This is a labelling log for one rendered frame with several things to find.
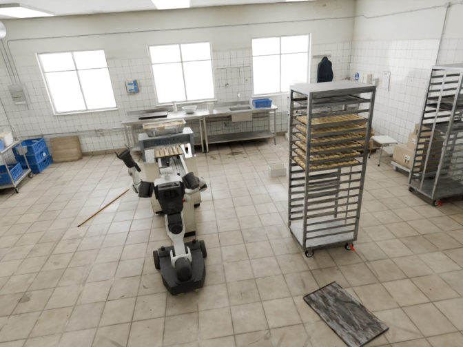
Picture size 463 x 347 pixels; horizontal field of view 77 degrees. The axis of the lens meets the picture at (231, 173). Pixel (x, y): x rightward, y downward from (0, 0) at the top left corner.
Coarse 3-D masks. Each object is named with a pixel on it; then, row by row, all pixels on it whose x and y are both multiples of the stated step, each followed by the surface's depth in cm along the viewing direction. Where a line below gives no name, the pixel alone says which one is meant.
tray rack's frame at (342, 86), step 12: (312, 84) 296; (324, 84) 290; (336, 84) 285; (348, 84) 280; (360, 84) 274; (372, 96) 266; (372, 108) 271; (360, 180) 303; (348, 192) 334; (360, 192) 306; (360, 204) 313; (336, 216) 370; (300, 228) 355; (312, 228) 354; (336, 228) 350; (300, 240) 333; (312, 240) 332; (324, 240) 331; (336, 240) 329; (348, 240) 329
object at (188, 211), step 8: (168, 160) 402; (176, 160) 400; (176, 168) 375; (160, 176) 354; (192, 200) 359; (184, 208) 360; (192, 208) 363; (184, 216) 364; (192, 216) 367; (192, 224) 372; (192, 232) 379
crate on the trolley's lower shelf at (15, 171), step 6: (18, 162) 579; (0, 168) 571; (12, 168) 551; (18, 168) 570; (0, 174) 528; (6, 174) 530; (12, 174) 547; (18, 174) 567; (0, 180) 532; (6, 180) 535
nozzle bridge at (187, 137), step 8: (184, 128) 422; (144, 136) 396; (152, 136) 394; (160, 136) 391; (168, 136) 391; (176, 136) 403; (184, 136) 406; (192, 136) 400; (144, 144) 394; (152, 144) 397; (168, 144) 402; (176, 144) 401; (184, 144) 404; (192, 144) 415; (144, 152) 400; (192, 152) 420; (144, 160) 405
